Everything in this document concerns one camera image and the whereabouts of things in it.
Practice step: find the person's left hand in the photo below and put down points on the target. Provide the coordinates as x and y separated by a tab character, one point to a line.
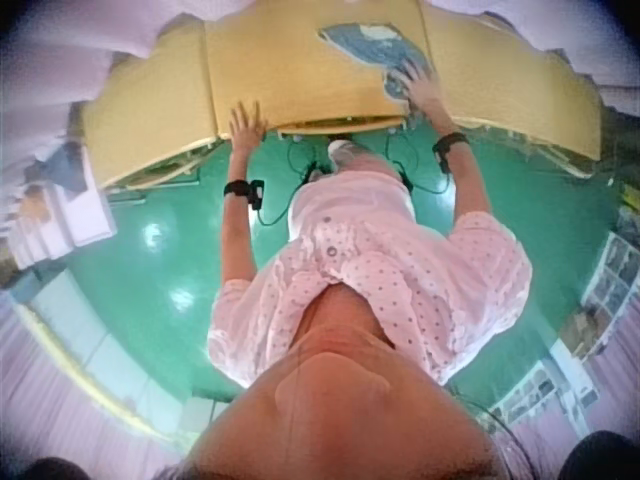
246	131

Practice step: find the person's right hand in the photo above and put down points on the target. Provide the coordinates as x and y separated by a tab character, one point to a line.
425	95

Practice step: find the blue patterned cloth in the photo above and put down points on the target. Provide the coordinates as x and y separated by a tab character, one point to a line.
370	47

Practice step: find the yellow wooden table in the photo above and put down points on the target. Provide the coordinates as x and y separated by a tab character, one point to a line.
280	70
510	85
150	110

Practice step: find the black wrist band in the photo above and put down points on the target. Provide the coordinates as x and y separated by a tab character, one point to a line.
449	142
245	189

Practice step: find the person's legs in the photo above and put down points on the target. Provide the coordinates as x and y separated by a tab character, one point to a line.
350	155

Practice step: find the white fabric heap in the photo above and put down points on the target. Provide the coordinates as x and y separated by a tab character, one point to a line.
570	35
60	60

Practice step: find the white shelf with goods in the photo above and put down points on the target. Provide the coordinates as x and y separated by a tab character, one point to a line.
75	200

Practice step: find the pale bench with yellow edge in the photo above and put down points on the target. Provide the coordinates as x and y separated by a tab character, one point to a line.
90	345

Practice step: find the white rack with pictures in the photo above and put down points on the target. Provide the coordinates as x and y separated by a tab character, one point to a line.
545	395
615	280

